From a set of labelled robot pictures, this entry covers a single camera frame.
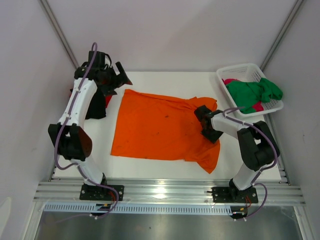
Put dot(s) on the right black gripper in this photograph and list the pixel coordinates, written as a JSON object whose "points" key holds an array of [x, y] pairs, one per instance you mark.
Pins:
{"points": [[206, 125]]}

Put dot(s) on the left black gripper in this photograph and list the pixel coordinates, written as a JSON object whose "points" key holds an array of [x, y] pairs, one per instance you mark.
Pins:
{"points": [[121, 80]]}

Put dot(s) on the orange t shirt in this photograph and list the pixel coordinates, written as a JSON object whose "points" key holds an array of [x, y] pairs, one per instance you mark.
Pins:
{"points": [[160, 127]]}

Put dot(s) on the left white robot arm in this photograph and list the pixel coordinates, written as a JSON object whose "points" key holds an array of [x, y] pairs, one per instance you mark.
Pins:
{"points": [[72, 145]]}

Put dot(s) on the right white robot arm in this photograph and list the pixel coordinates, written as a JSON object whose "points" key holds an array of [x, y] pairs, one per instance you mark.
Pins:
{"points": [[258, 148]]}

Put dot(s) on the red folded t shirt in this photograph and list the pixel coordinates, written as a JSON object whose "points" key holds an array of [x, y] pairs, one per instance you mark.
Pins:
{"points": [[107, 98]]}

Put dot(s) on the black folded t shirt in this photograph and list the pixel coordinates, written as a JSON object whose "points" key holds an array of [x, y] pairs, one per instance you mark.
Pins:
{"points": [[97, 106]]}

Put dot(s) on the green t shirt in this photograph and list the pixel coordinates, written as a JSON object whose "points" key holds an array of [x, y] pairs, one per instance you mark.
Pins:
{"points": [[270, 90]]}

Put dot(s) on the pink t shirt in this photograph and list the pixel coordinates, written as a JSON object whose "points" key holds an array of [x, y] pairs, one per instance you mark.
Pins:
{"points": [[246, 95]]}

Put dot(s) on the white plastic basket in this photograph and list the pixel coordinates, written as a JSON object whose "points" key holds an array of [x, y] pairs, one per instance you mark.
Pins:
{"points": [[245, 73]]}

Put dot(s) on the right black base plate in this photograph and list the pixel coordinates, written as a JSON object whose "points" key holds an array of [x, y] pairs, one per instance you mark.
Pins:
{"points": [[224, 194]]}

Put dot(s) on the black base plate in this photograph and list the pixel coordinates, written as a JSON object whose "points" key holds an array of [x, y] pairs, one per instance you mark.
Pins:
{"points": [[91, 192], [224, 194]]}

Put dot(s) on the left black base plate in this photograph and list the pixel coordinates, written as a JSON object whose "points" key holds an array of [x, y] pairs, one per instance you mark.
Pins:
{"points": [[91, 192]]}

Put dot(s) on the white slotted cable duct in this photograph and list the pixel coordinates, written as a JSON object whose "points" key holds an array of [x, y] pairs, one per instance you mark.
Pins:
{"points": [[130, 208]]}

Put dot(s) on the aluminium mounting rail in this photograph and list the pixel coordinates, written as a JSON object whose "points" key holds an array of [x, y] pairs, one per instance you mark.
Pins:
{"points": [[166, 191]]}

